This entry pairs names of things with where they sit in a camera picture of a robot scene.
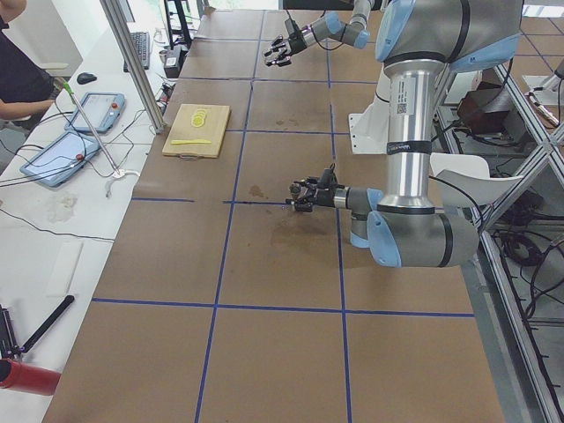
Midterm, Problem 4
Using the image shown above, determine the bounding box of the white chair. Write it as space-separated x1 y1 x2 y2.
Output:
430 152 523 205

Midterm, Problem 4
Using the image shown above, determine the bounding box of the black computer mouse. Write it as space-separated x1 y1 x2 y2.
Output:
76 72 98 85

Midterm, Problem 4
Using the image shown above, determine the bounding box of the black keyboard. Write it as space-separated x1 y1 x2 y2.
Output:
130 32 151 70

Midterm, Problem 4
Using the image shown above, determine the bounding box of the yellow plastic knife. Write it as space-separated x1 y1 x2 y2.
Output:
170 138 212 145

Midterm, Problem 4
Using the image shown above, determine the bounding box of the bamboo cutting board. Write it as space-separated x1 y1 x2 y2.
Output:
162 104 231 159

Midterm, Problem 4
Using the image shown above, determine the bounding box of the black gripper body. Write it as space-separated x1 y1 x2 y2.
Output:
287 33 308 55
313 184 348 208

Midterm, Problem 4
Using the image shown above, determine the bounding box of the red bottle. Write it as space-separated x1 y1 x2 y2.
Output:
1 359 61 396

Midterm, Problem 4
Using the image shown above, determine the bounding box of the blue teach pendant near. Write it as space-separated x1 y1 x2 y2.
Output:
19 131 100 188

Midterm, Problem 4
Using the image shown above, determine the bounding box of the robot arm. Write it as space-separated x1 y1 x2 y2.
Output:
289 1 523 267
263 0 375 67

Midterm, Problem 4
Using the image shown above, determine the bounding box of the steel jigger measuring cup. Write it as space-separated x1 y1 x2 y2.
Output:
289 182 301 201

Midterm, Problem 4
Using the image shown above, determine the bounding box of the blue teach pendant far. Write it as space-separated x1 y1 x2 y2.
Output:
64 92 125 135

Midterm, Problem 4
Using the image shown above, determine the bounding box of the blue teach pendant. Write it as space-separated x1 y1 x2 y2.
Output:
64 92 125 135
19 131 100 188

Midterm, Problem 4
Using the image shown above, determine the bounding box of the black handheld tool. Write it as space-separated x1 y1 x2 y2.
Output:
1 295 75 360

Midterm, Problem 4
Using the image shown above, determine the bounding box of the aluminium frame post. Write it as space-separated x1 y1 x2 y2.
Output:
100 0 165 134

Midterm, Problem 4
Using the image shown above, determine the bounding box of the metal rod green tip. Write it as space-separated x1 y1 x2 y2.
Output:
63 82 126 179

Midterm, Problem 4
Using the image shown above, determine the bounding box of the seated man black shirt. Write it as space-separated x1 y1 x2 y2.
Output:
1 1 55 120

